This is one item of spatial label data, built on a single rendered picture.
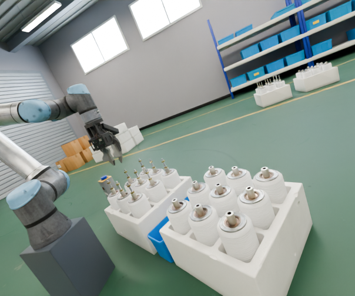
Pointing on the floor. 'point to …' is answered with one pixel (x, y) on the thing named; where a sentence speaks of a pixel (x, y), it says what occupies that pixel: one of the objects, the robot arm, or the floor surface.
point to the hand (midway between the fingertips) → (117, 160)
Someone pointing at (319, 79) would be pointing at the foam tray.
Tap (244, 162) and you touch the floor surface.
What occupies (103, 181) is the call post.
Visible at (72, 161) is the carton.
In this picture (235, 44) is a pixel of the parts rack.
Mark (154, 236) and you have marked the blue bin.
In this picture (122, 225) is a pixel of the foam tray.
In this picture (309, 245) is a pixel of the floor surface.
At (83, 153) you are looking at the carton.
